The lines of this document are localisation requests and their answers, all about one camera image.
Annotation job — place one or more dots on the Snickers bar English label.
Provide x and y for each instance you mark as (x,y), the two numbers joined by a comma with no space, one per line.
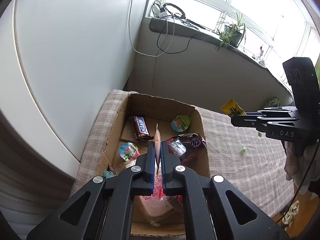
(192,144)

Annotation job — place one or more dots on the window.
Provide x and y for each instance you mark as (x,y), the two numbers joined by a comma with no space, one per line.
(274,30)

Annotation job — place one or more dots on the green snack bag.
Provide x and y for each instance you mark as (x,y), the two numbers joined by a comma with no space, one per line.
(273,102)

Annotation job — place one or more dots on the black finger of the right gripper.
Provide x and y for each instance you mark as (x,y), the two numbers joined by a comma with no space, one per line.
(281,123)

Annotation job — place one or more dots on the Snickers bar Chinese label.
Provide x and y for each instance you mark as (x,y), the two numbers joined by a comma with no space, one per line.
(140,127)

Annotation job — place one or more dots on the potted green plant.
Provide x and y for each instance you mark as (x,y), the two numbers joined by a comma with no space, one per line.
(233,33)

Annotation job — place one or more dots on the packaged sliced bread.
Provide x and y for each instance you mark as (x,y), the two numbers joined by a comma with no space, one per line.
(157,206)

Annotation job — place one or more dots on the pink checked tablecloth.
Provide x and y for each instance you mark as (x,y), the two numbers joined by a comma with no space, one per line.
(258,174)

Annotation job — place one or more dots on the small green candy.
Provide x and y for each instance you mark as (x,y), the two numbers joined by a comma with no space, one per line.
(243,150)

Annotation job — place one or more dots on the yellow snack bag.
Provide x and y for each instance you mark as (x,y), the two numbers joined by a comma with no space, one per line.
(231,108)

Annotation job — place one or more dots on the cardboard box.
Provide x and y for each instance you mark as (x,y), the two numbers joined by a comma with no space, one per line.
(127,124)

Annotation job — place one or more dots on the round green jelly cup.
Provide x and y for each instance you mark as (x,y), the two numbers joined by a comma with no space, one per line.
(181,123)

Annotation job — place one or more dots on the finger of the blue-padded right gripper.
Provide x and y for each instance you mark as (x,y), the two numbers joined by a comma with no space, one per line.
(212,207)

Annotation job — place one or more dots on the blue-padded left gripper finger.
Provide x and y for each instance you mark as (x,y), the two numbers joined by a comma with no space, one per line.
(103,207)

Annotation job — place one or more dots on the heart-shaped quail egg pack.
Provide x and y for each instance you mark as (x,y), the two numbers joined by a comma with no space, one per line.
(129,151)

